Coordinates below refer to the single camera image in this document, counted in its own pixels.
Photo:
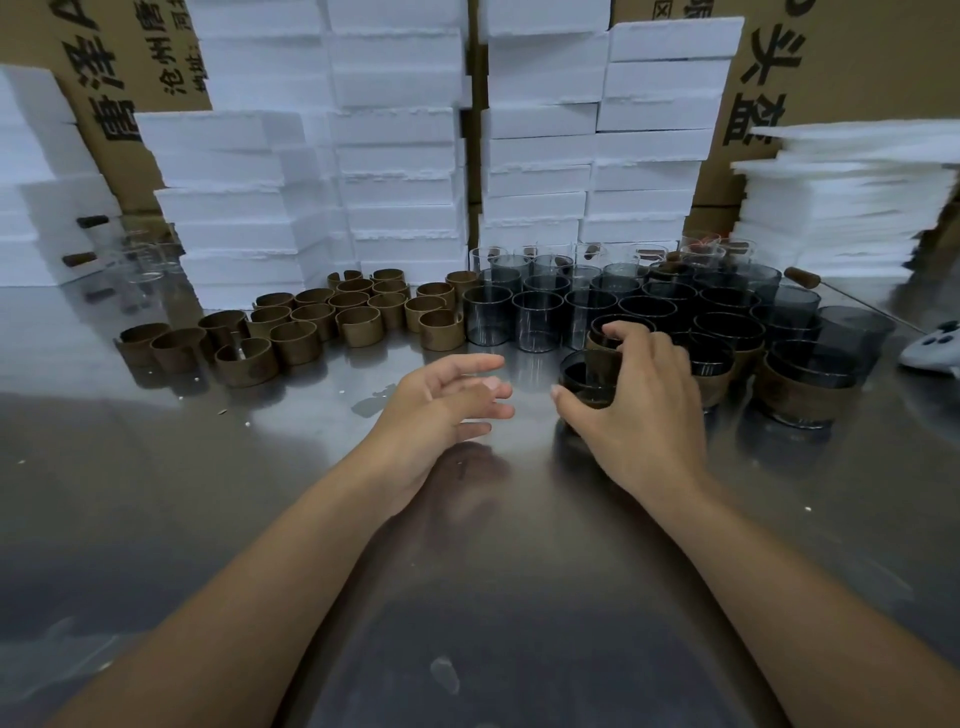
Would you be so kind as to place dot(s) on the person's left hand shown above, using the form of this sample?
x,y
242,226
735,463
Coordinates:
x,y
420,435

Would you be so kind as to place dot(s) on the person's right hand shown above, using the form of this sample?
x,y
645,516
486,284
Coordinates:
x,y
652,435

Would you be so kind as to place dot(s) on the smoky transparent plastic cup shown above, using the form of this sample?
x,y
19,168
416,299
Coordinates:
x,y
814,360
731,326
712,352
577,371
598,330

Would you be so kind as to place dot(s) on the group of brown sleeve rings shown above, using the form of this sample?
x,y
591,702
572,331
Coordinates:
x,y
360,328

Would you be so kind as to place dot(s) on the cluster of transparent plastic cups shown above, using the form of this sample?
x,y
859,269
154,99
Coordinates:
x,y
487,315

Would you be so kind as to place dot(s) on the bunch of clear plastic cups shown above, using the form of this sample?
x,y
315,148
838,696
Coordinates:
x,y
146,259

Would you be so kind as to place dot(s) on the person's left forearm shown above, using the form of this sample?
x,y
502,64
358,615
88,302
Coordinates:
x,y
225,615

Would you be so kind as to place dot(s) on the person's right forearm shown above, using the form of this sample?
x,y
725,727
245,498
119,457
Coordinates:
x,y
795,615

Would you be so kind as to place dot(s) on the stack of thin foam sheets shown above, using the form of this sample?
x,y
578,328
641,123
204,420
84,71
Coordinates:
x,y
832,210

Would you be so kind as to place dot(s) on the tall stack white foam blocks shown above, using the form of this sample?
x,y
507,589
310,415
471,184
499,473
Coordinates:
x,y
375,150

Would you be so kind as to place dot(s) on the white game controller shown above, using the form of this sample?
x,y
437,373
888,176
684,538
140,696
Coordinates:
x,y
937,349

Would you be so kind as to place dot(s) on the stepped stack white foam blocks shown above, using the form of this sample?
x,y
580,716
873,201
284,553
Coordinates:
x,y
540,150

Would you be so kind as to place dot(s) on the brown cork stick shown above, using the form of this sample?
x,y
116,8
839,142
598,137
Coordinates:
x,y
79,259
92,222

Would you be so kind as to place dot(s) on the large printed cardboard box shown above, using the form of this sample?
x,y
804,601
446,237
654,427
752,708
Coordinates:
x,y
870,60

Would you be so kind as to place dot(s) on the stack of white foam blocks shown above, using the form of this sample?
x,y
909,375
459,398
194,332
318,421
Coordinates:
x,y
34,187

